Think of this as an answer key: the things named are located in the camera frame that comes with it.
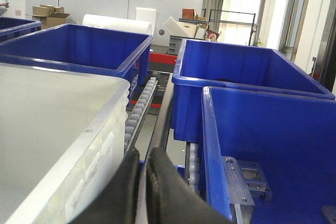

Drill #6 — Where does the grey roller conveyor track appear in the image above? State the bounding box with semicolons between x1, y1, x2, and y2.
124;77;158;153

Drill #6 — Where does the aluminium bracket block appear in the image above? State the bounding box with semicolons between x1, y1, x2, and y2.
223;156;272;206

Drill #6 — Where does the blue bin far left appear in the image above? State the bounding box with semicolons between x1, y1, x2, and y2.
0;23;155;86

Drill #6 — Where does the large blue plastic bin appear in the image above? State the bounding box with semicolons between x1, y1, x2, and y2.
202;87;335;223

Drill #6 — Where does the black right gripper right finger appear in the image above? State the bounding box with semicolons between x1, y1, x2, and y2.
146;148;231;223

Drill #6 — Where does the person in white shirt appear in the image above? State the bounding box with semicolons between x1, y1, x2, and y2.
1;0;9;16

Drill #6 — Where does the white translucent plastic bin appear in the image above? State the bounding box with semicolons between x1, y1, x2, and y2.
1;63;130;223

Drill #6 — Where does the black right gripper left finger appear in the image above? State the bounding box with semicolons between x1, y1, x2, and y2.
71;148;140;223

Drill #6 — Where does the cardboard box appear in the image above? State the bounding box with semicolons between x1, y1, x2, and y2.
32;5;70;29

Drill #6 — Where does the blue bin far right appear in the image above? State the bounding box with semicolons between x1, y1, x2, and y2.
171;39;335;143

